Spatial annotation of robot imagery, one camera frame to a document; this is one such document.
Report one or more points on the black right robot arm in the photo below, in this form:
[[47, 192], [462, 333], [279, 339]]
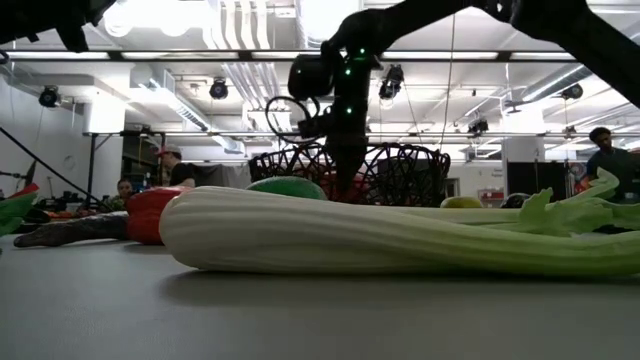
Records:
[[575, 30]]

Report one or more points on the pale green celery stalk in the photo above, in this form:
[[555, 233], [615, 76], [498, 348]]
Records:
[[300, 235]]

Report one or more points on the black overhead frame beam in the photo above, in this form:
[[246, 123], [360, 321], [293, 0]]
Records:
[[200, 55]]

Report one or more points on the person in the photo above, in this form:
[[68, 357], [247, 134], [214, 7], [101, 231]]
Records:
[[612, 160], [123, 190], [180, 174]]

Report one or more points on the red bell pepper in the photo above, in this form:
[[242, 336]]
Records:
[[145, 215]]

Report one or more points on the black diagonal pole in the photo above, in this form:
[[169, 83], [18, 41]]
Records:
[[45, 167]]

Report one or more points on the green bell pepper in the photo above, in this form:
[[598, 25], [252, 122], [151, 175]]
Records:
[[287, 188]]

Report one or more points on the black ceiling spotlight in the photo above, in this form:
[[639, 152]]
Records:
[[391, 82], [218, 89], [572, 91], [48, 96], [478, 125]]

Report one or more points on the dark brown speckled vegetable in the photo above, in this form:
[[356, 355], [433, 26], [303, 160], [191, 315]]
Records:
[[75, 229]]

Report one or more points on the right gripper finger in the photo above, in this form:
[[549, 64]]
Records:
[[347, 167]]

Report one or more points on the green apple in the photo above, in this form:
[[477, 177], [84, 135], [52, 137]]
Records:
[[461, 202]]

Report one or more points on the black partition panel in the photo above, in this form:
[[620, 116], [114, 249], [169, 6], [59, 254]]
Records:
[[535, 180]]

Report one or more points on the dark purple mangosteen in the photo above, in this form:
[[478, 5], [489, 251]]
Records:
[[514, 201]]

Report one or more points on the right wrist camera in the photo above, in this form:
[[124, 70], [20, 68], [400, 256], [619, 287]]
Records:
[[312, 127]]

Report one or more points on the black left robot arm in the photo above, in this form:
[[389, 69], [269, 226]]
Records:
[[50, 15]]

